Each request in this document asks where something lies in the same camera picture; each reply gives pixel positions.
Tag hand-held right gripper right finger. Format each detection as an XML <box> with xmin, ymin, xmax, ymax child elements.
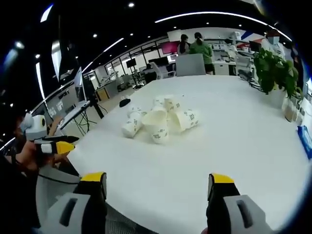
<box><xmin>206</xmin><ymin>173</ymin><xmax>273</xmax><ymax>234</ymax></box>

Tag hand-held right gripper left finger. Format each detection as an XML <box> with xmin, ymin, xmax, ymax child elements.
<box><xmin>47</xmin><ymin>172</ymin><xmax>108</xmax><ymax>234</ymax></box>

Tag pile of white paper cups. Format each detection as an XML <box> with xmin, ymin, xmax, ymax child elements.
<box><xmin>121</xmin><ymin>94</ymin><xmax>200</xmax><ymax>145</ymax></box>

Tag person's left hand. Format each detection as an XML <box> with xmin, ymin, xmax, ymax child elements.
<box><xmin>18</xmin><ymin>140</ymin><xmax>67</xmax><ymax>172</ymax></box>

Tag white side table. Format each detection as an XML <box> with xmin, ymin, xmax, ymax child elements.
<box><xmin>59</xmin><ymin>100</ymin><xmax>91</xmax><ymax>135</ymax></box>

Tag grey mesh chair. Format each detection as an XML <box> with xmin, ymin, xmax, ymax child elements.
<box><xmin>35</xmin><ymin>167</ymin><xmax>159</xmax><ymax>234</ymax></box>

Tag open laptop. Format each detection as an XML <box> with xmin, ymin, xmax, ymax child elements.
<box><xmin>72</xmin><ymin>66</ymin><xmax>90</xmax><ymax>108</ymax></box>

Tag black monitor on stand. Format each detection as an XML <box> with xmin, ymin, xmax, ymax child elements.
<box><xmin>125</xmin><ymin>59</ymin><xmax>137</xmax><ymax>86</ymax></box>

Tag blue packet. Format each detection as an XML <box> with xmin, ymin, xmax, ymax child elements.
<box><xmin>296</xmin><ymin>125</ymin><xmax>312</xmax><ymax>160</ymax></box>

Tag white office chair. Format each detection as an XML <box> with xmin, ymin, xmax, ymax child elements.
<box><xmin>149</xmin><ymin>61</ymin><xmax>176</xmax><ymax>80</ymax></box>

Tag clear containers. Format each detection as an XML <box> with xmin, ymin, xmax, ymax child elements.
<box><xmin>282</xmin><ymin>97</ymin><xmax>299</xmax><ymax>122</ymax></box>

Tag grey chair back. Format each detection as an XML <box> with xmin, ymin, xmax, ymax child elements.
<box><xmin>175</xmin><ymin>54</ymin><xmax>206</xmax><ymax>77</ymax></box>

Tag green potted plant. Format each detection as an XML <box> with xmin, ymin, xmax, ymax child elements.
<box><xmin>253</xmin><ymin>47</ymin><xmax>305</xmax><ymax>110</ymax></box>

